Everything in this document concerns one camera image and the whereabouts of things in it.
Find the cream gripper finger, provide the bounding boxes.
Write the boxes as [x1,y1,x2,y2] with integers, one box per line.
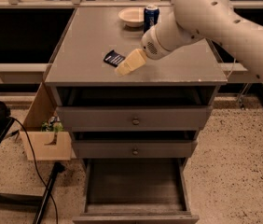
[115,49,147,77]

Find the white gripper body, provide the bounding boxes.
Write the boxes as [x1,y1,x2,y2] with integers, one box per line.
[141,25,172,60]

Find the blue rxbar blueberry wrapper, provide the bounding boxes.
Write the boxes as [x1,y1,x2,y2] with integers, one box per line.
[104,50,125,67]

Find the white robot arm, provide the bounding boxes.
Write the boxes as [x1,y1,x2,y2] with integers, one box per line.
[115,0,263,84]

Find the grey top drawer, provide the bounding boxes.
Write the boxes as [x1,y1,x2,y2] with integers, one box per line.
[57,105,212,132]

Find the grey drawer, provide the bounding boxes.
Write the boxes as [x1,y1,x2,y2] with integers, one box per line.
[72,140,198,159]
[57,105,212,132]
[73,158,199,224]

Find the grey drawer cabinet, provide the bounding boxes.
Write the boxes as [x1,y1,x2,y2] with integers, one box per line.
[44,6,228,224]

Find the grey middle drawer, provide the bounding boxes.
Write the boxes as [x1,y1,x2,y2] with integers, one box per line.
[72,140,198,159]

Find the grey bottom drawer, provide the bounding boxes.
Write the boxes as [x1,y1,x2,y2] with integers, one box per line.
[73,158,199,224]

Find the blue pepsi can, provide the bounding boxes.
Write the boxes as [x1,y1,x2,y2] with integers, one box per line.
[144,5,159,32]

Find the white bowl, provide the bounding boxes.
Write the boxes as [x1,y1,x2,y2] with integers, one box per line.
[118,7,144,28]

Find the green items in crate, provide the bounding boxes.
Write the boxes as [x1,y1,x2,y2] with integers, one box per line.
[41,116,63,133]

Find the wooden crate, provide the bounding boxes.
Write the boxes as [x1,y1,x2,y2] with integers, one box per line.
[20,83,72,161]

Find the black stand leg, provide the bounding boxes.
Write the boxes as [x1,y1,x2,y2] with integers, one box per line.
[33,162,65,224]

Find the white cable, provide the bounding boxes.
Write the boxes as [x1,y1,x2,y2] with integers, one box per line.
[226,58,238,79]

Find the black cable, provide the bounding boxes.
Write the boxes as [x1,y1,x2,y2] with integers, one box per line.
[8,116,60,224]

